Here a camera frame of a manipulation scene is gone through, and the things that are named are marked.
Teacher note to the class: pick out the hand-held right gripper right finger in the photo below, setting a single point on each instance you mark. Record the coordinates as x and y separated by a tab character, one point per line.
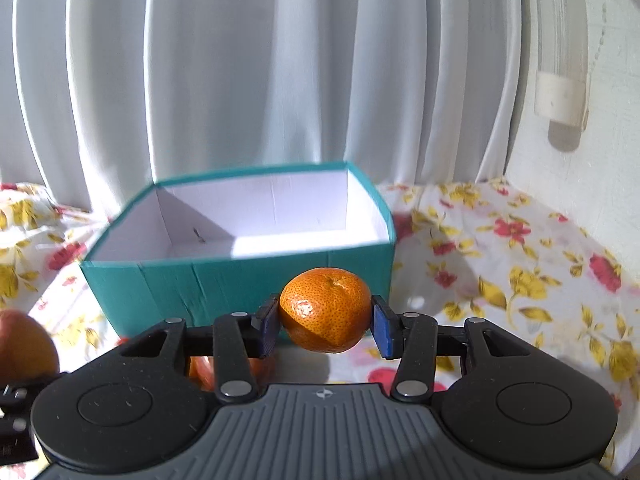
381	326

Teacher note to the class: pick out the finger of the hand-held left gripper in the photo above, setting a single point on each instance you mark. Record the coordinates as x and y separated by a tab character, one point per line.
15	410

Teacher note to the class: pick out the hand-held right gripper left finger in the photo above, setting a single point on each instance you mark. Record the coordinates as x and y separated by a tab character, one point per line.
268	327

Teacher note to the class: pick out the orange mandarin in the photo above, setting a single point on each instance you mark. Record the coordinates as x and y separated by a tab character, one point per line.
325	310

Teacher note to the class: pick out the red speckled apple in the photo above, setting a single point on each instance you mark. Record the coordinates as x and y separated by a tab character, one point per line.
22	345

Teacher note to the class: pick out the teal cardboard box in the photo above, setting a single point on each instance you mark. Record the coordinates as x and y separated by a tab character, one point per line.
150	291

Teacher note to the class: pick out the floral printed cloth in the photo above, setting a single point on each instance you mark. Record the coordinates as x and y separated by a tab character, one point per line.
525	270

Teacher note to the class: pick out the white curtain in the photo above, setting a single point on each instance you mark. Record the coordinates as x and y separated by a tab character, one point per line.
250	70

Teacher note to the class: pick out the clear plastic tube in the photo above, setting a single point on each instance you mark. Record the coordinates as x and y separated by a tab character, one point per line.
560	95

